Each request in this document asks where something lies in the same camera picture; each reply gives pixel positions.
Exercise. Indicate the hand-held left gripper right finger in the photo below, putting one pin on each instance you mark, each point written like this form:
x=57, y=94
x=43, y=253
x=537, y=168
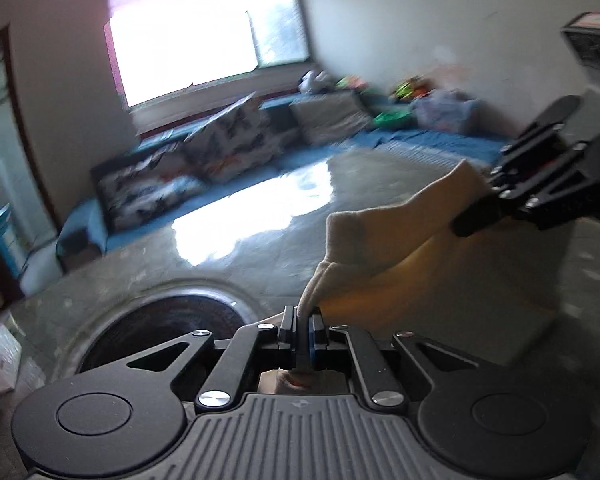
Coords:
x=313, y=344

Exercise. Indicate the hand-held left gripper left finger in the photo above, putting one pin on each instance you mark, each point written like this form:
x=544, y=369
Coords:
x=288, y=336

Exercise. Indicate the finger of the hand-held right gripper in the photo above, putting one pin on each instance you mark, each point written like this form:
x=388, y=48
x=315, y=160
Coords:
x=532, y=137
x=485, y=215

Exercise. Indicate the beige garment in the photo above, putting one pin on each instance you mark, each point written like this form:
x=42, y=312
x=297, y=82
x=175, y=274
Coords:
x=400, y=260

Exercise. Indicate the clear plastic bag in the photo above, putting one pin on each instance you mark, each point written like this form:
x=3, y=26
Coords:
x=445, y=110

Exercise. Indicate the round dark recessed pan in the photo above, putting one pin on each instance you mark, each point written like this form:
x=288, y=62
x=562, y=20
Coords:
x=165, y=327

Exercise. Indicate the green plastic basket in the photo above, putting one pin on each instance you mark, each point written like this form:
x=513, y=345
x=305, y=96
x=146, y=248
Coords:
x=392, y=118

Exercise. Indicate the pile of colourful toys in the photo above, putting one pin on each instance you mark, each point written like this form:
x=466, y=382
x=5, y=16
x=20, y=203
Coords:
x=407, y=89

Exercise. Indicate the blue floor mat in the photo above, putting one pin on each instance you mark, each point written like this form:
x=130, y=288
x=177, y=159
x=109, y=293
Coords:
x=280, y=160

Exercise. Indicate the grey square cushion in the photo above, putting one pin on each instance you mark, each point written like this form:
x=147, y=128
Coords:
x=330, y=116

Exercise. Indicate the butterfly print cushion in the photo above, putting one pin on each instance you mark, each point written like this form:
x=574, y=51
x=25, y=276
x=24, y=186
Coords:
x=230, y=137
x=147, y=192

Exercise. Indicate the white bag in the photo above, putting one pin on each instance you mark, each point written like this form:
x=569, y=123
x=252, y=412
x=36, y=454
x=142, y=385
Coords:
x=312, y=81

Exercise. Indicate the blue box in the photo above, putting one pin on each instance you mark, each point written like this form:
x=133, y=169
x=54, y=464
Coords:
x=2, y=242

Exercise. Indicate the large window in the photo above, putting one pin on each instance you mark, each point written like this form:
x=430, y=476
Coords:
x=195, y=35

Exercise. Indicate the dark wooden door frame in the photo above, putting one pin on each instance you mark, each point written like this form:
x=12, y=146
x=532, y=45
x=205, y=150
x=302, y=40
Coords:
x=15, y=125

